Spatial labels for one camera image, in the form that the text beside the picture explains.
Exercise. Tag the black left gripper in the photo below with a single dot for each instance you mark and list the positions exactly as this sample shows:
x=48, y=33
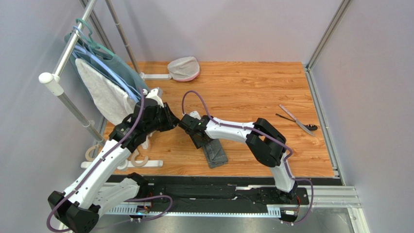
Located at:
x=171, y=120

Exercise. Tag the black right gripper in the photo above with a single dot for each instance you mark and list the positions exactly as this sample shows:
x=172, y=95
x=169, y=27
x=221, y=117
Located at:
x=190, y=125

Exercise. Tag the grey cloth napkin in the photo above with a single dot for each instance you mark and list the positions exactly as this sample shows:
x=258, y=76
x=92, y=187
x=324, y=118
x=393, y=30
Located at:
x=214, y=154

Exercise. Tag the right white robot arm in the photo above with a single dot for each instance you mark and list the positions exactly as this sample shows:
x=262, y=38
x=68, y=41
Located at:
x=265, y=142

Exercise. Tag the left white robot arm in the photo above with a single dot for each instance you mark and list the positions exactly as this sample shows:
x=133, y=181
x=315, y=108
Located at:
x=82, y=203

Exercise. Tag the white towel on hanger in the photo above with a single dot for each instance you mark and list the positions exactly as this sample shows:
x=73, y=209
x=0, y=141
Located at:
x=112, y=102

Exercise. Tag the white clothes rack base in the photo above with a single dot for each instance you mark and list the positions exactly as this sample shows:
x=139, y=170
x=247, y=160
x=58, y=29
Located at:
x=126, y=165

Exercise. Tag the white mesh cap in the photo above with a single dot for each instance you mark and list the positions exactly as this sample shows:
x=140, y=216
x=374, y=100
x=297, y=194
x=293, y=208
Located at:
x=184, y=69

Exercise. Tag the teal shirt on hanger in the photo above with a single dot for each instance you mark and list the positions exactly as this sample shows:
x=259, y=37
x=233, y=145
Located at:
x=119, y=68

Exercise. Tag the beige wooden hanger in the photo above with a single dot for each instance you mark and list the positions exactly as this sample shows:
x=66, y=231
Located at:
x=133, y=160

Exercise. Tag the light blue hanger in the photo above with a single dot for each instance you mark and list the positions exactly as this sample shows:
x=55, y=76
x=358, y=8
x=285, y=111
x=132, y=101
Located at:
x=103, y=68

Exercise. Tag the black mounting rail plate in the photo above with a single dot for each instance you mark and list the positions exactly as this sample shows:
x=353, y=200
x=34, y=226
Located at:
x=203, y=194

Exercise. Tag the aluminium frame rail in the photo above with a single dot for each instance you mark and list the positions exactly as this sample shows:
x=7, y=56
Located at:
x=324, y=193

